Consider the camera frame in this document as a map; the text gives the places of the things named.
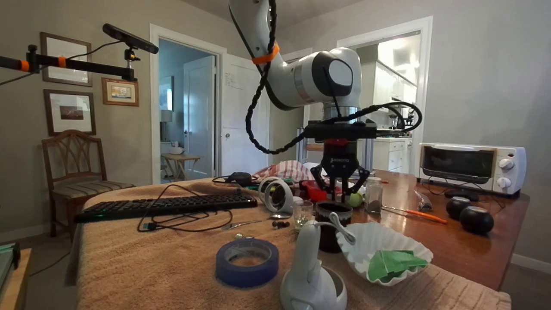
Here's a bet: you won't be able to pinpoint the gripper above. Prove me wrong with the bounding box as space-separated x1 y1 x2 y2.
310 139 371 202

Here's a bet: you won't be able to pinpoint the brown cup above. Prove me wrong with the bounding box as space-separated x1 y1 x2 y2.
315 201 354 254

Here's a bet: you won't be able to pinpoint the blue masking tape roll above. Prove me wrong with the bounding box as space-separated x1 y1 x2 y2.
215 238 280 288

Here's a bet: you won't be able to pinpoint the red bowl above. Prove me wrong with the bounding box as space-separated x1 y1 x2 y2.
300 180 343 203

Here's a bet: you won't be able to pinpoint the glass spice jar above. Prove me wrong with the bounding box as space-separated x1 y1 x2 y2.
365 176 384 214

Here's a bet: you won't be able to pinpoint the small clear glass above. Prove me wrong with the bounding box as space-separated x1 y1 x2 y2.
293 200 314 232

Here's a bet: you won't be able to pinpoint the red striped cloth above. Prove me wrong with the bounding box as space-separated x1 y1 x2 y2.
253 160 318 182

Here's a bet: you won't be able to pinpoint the white hand controller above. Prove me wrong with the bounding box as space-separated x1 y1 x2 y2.
258 176 297 215
279 212 357 310

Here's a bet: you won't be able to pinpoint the white coffee filter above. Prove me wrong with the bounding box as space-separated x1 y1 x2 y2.
335 221 434 287

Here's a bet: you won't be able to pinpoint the white kitchen cabinets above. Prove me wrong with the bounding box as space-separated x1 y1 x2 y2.
371 59 418 174

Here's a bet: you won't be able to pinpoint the clear plastic bag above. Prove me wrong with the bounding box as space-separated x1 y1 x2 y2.
414 189 433 212

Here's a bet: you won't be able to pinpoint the black computer mouse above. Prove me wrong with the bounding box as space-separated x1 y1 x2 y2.
226 171 255 187

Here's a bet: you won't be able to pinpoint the metal spoon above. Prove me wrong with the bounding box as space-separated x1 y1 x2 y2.
223 214 292 230

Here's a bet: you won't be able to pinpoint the green folded paper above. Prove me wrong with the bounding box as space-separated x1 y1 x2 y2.
367 249 430 283

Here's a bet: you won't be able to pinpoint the white door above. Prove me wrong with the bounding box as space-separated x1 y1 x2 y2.
221 53 271 177

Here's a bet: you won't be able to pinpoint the toaster oven door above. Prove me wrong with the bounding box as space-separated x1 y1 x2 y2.
419 145 498 185

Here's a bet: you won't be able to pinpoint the black round shaker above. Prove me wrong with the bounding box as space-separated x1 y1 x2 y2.
459 206 495 236
445 196 472 220

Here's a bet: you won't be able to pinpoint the white toaster oven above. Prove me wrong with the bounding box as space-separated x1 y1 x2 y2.
416 143 527 198

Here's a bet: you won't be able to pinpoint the small wooden side table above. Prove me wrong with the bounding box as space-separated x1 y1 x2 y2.
161 152 201 182

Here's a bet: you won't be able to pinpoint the black keyboard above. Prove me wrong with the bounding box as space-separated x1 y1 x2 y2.
74 192 259 224

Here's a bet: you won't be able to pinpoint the beige towel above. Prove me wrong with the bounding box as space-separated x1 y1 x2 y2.
76 177 513 310

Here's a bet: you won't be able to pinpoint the small wooden framed picture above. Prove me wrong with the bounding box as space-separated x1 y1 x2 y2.
102 77 140 107

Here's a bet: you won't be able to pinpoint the wooden chair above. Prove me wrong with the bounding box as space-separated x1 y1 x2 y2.
41 130 136 238

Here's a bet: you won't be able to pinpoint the dark framed picture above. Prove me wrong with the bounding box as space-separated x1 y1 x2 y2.
43 89 97 137

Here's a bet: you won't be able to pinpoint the large framed picture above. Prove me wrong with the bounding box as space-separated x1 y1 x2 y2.
40 31 93 87

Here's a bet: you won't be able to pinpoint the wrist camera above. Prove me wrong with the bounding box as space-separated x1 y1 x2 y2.
304 120 378 141

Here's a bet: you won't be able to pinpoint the orange handled tool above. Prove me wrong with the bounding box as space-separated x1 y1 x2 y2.
382 205 449 225

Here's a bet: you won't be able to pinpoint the toaster oven door handle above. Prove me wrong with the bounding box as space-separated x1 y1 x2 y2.
423 173 491 185

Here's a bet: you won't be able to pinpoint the black cable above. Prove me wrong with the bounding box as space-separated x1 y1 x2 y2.
137 183 234 233

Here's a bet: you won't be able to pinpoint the camera on mount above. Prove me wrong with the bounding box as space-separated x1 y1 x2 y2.
0 23 159 83

